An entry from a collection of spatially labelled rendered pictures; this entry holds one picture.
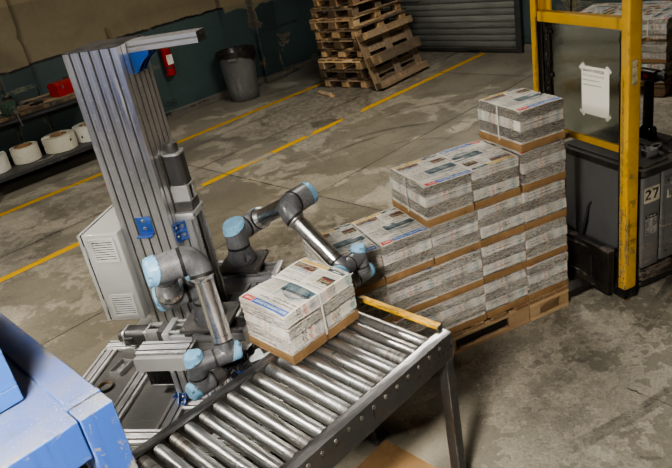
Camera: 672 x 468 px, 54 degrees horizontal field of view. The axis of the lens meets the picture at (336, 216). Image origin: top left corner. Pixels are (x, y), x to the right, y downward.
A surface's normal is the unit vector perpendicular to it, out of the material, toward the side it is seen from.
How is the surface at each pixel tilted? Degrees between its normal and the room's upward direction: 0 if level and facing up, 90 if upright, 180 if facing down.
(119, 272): 90
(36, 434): 0
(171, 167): 90
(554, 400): 0
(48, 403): 0
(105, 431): 90
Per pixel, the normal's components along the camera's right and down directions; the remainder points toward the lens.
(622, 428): -0.17, -0.90
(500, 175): 0.37, 0.33
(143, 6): 0.71, 0.18
